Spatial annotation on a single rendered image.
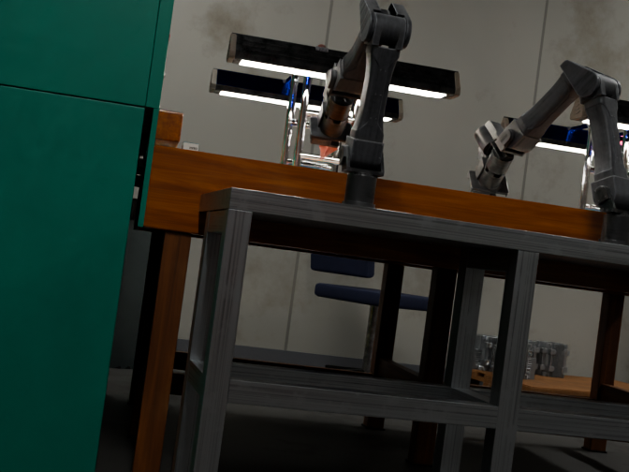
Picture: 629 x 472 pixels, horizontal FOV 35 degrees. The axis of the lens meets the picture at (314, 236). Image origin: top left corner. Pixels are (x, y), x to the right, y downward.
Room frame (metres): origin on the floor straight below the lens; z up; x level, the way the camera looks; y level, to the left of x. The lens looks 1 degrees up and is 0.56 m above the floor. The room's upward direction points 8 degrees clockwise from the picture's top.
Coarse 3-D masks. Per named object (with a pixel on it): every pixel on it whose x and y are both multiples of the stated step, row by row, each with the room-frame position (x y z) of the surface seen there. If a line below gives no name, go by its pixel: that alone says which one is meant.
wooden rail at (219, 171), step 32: (160, 160) 2.22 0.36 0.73; (192, 160) 2.23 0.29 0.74; (224, 160) 2.25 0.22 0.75; (256, 160) 2.26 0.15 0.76; (160, 192) 2.22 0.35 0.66; (192, 192) 2.24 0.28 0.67; (288, 192) 2.28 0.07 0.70; (320, 192) 2.29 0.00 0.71; (384, 192) 2.32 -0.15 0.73; (416, 192) 2.33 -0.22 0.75; (448, 192) 2.35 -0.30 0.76; (160, 224) 2.23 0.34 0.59; (192, 224) 2.24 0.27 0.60; (256, 224) 2.26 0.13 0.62; (512, 224) 2.38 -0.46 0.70; (544, 224) 2.39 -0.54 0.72; (576, 224) 2.41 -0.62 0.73; (384, 256) 2.32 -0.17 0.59; (416, 256) 2.33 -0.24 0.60; (448, 256) 2.35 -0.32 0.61; (608, 288) 2.42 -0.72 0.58
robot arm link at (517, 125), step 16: (576, 64) 2.31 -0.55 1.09; (560, 80) 2.37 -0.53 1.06; (576, 80) 2.31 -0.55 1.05; (592, 80) 2.27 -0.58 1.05; (544, 96) 2.41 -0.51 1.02; (560, 96) 2.37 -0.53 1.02; (576, 96) 2.37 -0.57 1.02; (528, 112) 2.44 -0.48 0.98; (544, 112) 2.40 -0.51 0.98; (560, 112) 2.41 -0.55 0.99; (512, 128) 2.47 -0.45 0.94; (528, 128) 2.43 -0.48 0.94; (544, 128) 2.44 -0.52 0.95; (512, 144) 2.46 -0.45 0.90; (528, 144) 2.47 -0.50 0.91
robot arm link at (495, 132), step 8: (480, 128) 2.56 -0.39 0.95; (488, 128) 2.55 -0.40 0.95; (496, 128) 2.54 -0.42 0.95; (480, 136) 2.56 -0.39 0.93; (488, 136) 2.54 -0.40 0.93; (496, 136) 2.52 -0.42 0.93; (504, 136) 2.46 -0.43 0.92; (512, 136) 2.45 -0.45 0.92; (480, 144) 2.56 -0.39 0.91; (488, 144) 2.54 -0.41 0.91; (504, 144) 2.46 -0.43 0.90; (504, 152) 2.48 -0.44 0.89; (512, 152) 2.50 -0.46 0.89; (520, 152) 2.52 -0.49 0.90
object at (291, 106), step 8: (288, 80) 3.09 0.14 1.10; (296, 80) 3.00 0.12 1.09; (296, 88) 3.00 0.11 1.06; (296, 96) 3.00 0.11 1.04; (288, 104) 3.00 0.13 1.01; (288, 112) 3.00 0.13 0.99; (288, 120) 3.00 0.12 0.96; (296, 120) 3.01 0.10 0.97; (288, 128) 3.00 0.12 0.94; (288, 136) 3.00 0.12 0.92; (288, 144) 3.00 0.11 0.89; (288, 152) 3.00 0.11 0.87; (336, 152) 3.03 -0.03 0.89; (280, 160) 3.01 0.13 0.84; (288, 160) 3.00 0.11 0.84; (312, 168) 3.02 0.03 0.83; (320, 168) 3.02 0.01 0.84; (328, 168) 3.02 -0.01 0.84; (336, 168) 3.04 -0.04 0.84
